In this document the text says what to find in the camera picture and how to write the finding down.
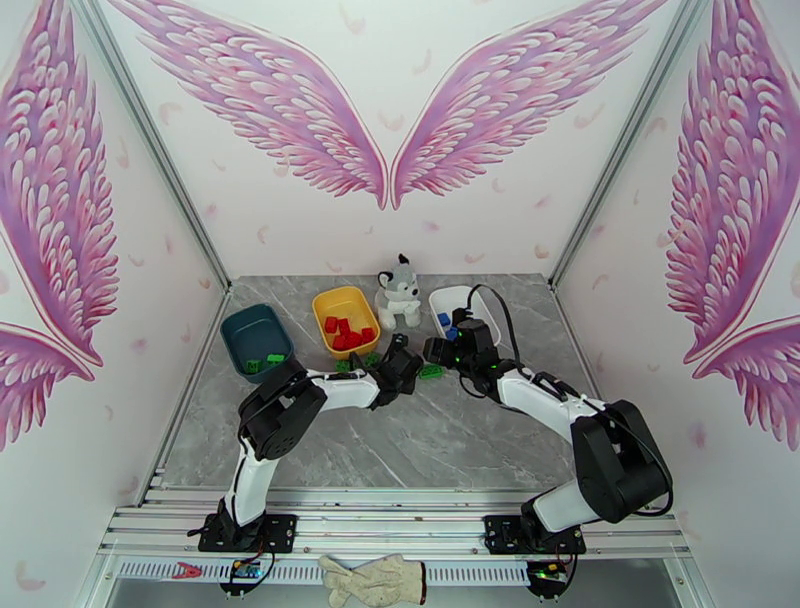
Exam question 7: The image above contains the grey white husky plush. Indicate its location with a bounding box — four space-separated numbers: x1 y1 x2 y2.
374 252 422 331

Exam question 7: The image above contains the white work glove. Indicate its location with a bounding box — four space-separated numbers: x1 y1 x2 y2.
317 552 428 608

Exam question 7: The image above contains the yellow plastic bin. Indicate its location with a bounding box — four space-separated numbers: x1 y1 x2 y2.
311 286 382 362

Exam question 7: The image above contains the teal plastic bin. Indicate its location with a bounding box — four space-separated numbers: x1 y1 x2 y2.
219 303 295 384

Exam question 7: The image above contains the white plastic bin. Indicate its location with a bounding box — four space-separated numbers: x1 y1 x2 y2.
428 285 503 351

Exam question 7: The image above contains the small circuit board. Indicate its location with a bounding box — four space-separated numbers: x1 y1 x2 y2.
219 559 267 595
527 559 573 595

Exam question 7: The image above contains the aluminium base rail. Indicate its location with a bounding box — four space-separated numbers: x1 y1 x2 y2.
99 487 692 561

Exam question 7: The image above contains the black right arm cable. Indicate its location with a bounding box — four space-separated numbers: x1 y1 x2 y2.
465 284 676 520

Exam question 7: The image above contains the aluminium frame post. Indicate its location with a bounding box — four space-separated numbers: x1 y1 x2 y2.
549 0 714 290

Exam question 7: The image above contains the white perforated cable strip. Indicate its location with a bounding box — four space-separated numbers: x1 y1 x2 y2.
117 559 533 587

